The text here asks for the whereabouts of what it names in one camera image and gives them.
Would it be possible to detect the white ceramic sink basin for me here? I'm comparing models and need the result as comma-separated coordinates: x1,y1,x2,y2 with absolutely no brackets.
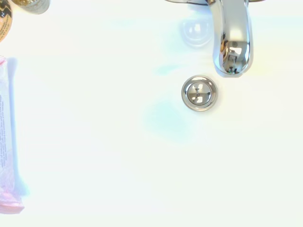
0,0,303,227

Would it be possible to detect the chrome sink drain stopper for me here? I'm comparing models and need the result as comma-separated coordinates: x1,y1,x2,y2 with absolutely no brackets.
181,75,218,112

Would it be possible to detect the sink overflow hole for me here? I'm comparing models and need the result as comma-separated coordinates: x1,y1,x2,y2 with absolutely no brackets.
179,19,214,48

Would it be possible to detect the chrome faucet spout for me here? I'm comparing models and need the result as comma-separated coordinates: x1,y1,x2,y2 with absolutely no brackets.
163,0,267,79

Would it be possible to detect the pink white plastic packet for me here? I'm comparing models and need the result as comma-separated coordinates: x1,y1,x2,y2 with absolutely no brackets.
0,55,26,215

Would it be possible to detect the clear bottle with gold cap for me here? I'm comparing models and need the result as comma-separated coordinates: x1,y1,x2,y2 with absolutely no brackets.
11,0,51,15

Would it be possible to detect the orange labelled bottle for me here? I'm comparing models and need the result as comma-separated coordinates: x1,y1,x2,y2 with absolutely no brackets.
0,0,13,44

